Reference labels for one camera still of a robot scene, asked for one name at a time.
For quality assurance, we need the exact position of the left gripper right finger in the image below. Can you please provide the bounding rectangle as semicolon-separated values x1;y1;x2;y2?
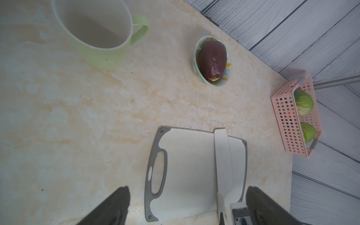
246;186;301;225

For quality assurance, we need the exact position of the upper green cabbage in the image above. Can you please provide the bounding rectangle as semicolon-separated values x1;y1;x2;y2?
294;89;314;116

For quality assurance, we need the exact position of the pink plastic basket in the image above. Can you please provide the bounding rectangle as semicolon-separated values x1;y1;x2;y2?
271;74;322;158

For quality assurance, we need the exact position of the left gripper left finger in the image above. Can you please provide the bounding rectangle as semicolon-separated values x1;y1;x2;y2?
77;186;130;225

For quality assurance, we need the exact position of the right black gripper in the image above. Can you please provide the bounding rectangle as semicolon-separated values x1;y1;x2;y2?
231;202;253;225

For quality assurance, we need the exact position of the right aluminium frame post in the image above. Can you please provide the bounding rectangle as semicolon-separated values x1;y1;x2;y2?
313;73;360;90

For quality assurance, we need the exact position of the grey-rimmed white cutting board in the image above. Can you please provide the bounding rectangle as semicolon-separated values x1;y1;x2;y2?
144;126;248;223

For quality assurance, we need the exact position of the white speckled knife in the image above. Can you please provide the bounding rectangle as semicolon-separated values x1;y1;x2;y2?
214;128;233;225

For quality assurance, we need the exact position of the purple eggplant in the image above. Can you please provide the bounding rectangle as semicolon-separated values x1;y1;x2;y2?
197;40;227;82

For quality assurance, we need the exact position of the light green mug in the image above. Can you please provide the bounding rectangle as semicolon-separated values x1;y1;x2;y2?
50;1;149;71

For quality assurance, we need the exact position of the small patterned bowl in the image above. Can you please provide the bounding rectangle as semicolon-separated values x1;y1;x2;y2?
193;35;232;87

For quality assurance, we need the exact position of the green cabbage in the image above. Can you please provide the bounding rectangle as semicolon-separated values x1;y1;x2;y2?
294;89;314;116
301;122;317;143

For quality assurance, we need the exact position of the lower green cabbage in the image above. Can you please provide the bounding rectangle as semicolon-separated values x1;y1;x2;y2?
301;122;317;143

